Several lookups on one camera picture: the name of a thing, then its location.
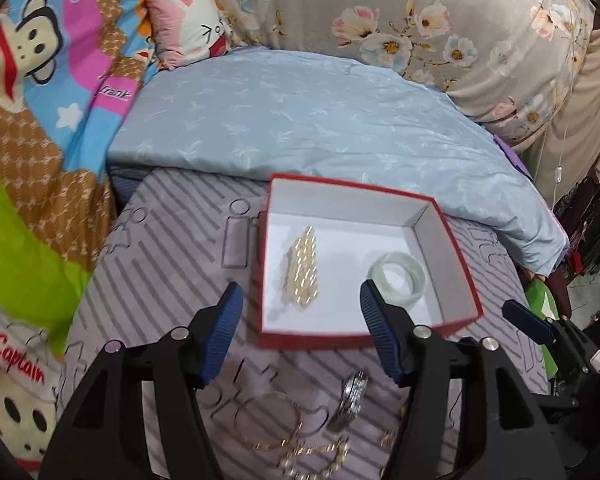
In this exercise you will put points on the silver wristwatch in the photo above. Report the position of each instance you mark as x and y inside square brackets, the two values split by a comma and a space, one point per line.
[351, 400]

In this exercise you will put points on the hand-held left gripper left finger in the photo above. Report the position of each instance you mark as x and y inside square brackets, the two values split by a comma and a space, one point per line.
[226, 327]

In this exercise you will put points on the beige curtain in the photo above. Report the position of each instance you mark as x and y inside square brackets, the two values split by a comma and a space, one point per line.
[587, 110]

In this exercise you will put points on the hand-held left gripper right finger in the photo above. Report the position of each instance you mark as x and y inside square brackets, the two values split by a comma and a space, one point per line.
[380, 332]

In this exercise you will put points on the thin gold bangle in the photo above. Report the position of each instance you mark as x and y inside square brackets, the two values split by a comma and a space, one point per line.
[267, 420]

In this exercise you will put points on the cartoon monkey printed blanket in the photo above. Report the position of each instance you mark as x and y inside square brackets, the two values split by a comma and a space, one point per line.
[45, 135]

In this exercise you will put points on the gold pearl hair clip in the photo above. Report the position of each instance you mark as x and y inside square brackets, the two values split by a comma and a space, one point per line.
[301, 271]

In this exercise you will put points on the purple cloth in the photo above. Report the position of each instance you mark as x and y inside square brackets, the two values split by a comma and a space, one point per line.
[514, 156]

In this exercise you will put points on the red jewelry box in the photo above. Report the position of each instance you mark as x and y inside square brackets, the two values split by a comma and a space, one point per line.
[350, 265]

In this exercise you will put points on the grey floral blanket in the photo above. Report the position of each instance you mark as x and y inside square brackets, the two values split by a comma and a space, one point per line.
[430, 25]

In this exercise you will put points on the pink cat pillow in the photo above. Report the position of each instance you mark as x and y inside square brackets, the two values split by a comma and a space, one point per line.
[187, 22]

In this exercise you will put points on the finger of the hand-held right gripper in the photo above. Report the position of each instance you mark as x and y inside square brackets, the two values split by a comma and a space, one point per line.
[529, 319]

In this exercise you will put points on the pale jade bangle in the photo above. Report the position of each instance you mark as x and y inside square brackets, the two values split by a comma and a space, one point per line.
[405, 280]

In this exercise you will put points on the light blue folded quilt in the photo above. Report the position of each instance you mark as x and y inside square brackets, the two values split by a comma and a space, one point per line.
[300, 125]

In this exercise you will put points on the green bag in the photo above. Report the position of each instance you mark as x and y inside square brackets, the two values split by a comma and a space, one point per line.
[540, 300]

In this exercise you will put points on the dark hanging clothes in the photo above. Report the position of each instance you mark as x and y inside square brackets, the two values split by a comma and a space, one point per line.
[587, 230]

